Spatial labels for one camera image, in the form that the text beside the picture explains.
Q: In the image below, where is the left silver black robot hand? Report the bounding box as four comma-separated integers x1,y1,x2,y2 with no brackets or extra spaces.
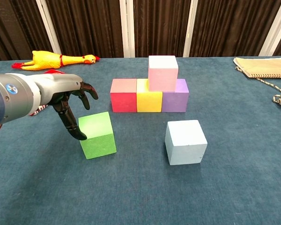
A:
35,74,99,141

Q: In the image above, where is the red foam cube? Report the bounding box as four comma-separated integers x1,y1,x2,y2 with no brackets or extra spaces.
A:
110,78,138,113

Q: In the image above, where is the green foam cube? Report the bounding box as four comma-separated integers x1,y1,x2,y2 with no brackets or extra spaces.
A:
78,112,117,160

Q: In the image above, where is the yellow foam cube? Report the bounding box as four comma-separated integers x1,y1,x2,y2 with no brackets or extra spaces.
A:
136,78,163,113

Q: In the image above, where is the pink and white foam cube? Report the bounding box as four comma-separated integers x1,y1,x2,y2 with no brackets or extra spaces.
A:
148,55,179,92

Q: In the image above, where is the purple foam cube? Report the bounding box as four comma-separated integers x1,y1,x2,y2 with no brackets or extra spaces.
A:
161,78,190,113

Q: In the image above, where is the red spiral notebook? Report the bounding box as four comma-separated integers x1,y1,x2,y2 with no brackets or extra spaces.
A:
29,69,67,117

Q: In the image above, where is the yellow rubber chicken toy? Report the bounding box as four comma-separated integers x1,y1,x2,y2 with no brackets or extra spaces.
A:
11,50,100,71

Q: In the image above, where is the dark brown curtain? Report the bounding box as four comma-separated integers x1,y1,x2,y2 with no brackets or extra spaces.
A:
0,0,281,63

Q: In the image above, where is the light blue foam cube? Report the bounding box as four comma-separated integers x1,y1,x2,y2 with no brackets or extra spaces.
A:
164,120,208,166

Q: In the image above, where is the brown kraft spiral notebook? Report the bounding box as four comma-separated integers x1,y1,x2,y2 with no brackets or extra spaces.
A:
233,57,281,79

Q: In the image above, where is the white partition frame post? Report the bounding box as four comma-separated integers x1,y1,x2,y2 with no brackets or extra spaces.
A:
259,0,281,56
183,0,199,58
36,0,62,55
119,0,135,58

